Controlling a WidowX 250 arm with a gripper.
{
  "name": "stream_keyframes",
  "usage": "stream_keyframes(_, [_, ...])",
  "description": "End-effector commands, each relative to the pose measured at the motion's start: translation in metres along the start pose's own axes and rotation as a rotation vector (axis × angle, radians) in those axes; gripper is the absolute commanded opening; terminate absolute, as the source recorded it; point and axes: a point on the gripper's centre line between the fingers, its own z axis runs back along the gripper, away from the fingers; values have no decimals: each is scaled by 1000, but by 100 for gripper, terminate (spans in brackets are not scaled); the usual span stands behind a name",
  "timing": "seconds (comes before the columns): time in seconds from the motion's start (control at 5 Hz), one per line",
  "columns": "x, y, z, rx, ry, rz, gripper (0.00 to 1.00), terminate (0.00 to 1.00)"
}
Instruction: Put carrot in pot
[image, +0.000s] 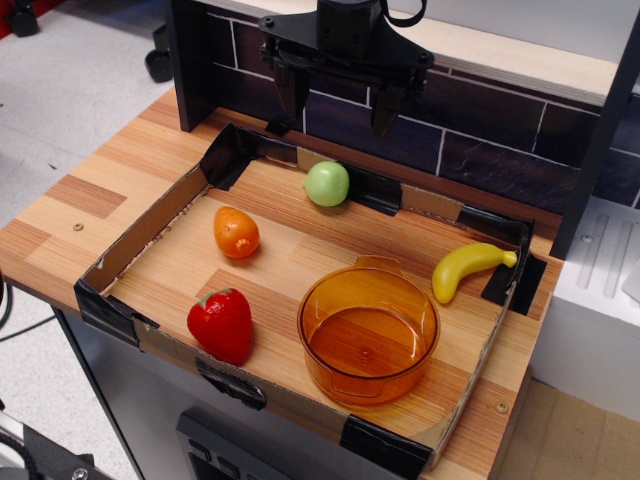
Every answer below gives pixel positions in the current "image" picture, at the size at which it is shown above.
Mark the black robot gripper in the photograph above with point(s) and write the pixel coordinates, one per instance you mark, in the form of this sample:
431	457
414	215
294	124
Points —
347	40

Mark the black office chair wheel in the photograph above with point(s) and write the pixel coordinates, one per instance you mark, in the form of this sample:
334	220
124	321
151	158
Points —
158	61

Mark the black device bottom left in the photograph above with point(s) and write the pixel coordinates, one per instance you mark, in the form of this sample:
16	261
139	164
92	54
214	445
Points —
27	454

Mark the orange toy carrot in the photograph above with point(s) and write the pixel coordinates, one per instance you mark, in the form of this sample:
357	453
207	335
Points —
235	232

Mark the green toy apple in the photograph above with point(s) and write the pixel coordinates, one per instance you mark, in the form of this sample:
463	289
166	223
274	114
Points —
327	184

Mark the red toy strawberry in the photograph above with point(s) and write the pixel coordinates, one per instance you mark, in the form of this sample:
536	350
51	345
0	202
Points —
222	323

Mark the transparent orange plastic pot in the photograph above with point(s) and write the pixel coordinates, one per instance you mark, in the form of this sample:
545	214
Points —
368	332

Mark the yellow toy banana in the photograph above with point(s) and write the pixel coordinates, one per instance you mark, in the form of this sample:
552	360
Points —
465	261

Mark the cardboard fence with black tape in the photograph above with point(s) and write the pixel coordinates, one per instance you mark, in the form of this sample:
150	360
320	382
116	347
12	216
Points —
183	414

